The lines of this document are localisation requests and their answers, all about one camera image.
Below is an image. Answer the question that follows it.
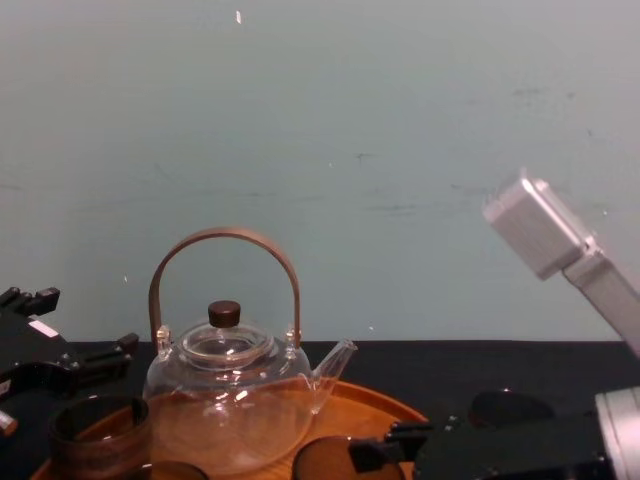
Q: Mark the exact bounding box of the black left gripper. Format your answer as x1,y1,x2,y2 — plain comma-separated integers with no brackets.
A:
0,286,141,387

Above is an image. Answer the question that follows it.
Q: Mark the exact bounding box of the glass teapot with wooden handle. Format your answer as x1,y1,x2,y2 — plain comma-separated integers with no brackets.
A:
142,227,359,476

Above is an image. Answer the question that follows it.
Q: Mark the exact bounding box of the dark smoky glass cup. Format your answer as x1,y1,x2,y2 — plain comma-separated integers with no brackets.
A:
47,394,152,480
468,388,556,431
132,459,207,480
291,433,417,480

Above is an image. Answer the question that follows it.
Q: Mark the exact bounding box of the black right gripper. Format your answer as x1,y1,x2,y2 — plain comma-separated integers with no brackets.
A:
348,409,610,480

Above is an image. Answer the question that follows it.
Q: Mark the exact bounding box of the glass lid with brown knob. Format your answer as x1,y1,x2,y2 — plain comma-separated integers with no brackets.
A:
174,299,275,374

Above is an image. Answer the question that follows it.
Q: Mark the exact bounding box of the round wooden tray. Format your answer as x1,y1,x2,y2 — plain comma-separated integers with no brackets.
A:
29,377,431,480

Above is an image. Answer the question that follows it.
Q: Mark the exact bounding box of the black table cloth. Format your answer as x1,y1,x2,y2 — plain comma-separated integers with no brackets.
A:
0,338,640,480

